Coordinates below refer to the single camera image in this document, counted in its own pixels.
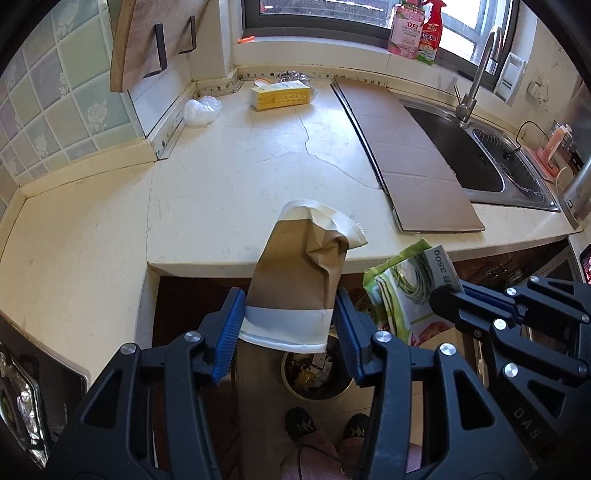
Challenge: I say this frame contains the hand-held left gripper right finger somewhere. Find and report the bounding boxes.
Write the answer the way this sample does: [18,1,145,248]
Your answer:
[335,288,536,480]

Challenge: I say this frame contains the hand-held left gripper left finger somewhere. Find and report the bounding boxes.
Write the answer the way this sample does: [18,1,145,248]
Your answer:
[44,287,247,480]

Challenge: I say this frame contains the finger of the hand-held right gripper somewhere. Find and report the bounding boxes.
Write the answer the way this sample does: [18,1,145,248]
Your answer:
[428,285,588,389]
[462,275,591,325]

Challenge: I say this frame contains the green printed food bag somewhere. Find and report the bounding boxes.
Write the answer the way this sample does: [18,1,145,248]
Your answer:
[362,239,465,349]

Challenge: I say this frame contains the round trash bin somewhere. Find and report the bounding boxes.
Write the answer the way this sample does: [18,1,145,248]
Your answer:
[281,337,354,401]

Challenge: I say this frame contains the brown and white paper bag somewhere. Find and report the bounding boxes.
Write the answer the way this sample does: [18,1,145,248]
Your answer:
[238,199,369,355]

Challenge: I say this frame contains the black shoe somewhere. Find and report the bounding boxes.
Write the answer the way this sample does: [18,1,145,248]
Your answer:
[342,413,370,440]
[285,407,317,446]

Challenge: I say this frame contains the shiny metal appliance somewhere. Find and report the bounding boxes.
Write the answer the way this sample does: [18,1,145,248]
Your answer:
[558,157,591,230]

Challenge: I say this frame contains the person's pink pants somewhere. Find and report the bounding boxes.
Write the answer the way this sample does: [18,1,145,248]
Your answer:
[281,429,423,480]

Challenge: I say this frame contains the pink plastic holder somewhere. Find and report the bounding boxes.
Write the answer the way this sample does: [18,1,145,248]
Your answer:
[531,124,573,178]

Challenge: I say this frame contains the stainless steel sink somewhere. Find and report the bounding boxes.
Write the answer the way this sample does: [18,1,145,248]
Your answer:
[402,97,561,213]

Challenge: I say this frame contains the flat brown cardboard sheet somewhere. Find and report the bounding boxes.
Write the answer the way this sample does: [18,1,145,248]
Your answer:
[332,76,485,233]

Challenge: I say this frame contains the black gas stove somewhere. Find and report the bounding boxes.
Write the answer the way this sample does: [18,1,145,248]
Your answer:
[0,314,88,467]

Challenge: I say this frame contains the clear plastic bag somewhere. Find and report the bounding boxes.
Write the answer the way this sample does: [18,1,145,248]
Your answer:
[184,95,222,127]

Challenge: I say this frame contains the white plastic board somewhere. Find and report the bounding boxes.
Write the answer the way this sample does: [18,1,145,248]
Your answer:
[496,52,527,104]

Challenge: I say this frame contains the metal faucet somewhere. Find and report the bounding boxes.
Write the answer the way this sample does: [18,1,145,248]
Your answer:
[455,27,503,123]

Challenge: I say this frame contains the white and yellow toothpaste box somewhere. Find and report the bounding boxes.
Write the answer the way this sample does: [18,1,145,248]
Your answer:
[250,80,317,112]

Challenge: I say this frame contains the pink detergent pouch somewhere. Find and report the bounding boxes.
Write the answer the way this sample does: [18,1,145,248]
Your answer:
[388,4,439,65]

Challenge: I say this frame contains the red spray bottle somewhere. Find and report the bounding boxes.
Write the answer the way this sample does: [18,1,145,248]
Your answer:
[421,0,446,52]

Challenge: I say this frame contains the wooden cutting board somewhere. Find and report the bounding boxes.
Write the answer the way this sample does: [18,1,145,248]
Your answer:
[109,0,211,93]

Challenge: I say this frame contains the dark framed window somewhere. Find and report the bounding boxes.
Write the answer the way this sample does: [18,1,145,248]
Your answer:
[242,0,520,75]

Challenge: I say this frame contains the black cable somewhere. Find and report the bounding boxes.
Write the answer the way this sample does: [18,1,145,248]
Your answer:
[505,121,555,158]

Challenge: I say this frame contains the black wire rack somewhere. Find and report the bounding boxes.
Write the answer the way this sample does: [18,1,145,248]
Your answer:
[142,15,198,79]

